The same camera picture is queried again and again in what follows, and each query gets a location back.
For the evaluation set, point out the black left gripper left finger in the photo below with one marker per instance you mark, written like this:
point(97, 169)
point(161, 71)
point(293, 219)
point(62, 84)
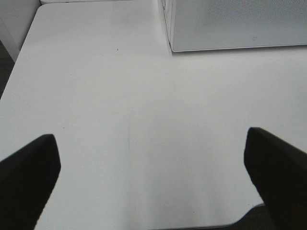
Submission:
point(27, 179)

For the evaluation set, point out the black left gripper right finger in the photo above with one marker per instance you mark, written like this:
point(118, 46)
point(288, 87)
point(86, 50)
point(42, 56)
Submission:
point(278, 170)

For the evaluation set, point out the white microwave door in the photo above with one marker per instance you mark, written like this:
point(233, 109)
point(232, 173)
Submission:
point(228, 24)

